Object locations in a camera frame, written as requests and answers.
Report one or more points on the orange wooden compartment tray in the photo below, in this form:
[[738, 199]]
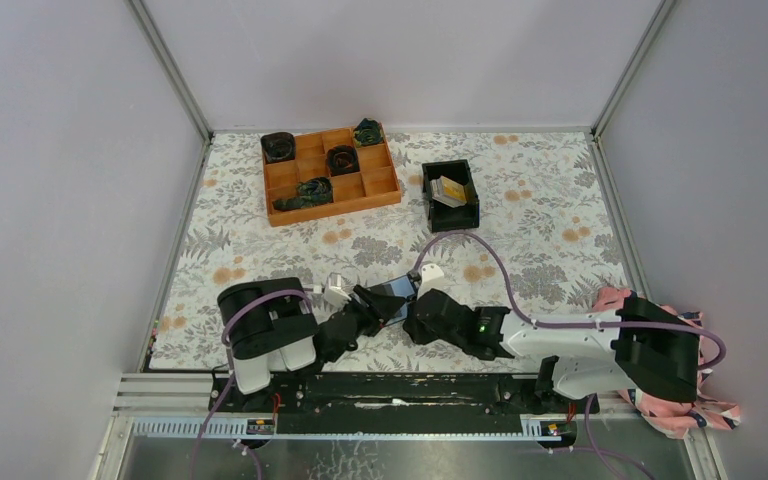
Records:
[[375, 185]]

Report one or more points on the stack of cards in bin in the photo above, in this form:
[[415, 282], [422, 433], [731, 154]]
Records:
[[448, 192]]

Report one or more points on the green rolled belt front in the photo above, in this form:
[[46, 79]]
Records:
[[311, 193]]

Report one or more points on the green rolled belt top-right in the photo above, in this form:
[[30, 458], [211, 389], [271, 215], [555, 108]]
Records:
[[368, 133]]

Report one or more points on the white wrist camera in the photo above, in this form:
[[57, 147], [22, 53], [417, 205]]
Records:
[[334, 290], [431, 277]]

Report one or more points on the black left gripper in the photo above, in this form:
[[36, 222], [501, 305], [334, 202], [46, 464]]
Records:
[[381, 307]]

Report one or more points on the black plastic card bin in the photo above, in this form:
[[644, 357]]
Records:
[[440, 217]]

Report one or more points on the black rolled belt centre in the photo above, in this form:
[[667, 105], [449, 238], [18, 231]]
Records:
[[342, 160]]

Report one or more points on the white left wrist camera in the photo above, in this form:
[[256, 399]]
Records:
[[334, 290]]

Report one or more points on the blue leather card holder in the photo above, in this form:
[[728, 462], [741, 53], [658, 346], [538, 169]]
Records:
[[405, 287]]

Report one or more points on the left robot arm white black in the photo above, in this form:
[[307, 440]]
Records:
[[270, 326]]

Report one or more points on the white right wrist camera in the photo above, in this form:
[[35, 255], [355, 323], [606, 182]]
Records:
[[431, 277]]

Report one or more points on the floral table mat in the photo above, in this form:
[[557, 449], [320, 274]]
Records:
[[545, 239]]

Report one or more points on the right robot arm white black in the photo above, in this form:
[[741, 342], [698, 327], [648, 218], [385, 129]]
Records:
[[637, 345]]

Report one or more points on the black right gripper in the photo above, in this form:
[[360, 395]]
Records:
[[412, 328]]

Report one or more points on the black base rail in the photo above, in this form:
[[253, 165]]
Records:
[[336, 403]]

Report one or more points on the black rolled belt top-left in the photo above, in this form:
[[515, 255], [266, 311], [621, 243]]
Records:
[[278, 147]]

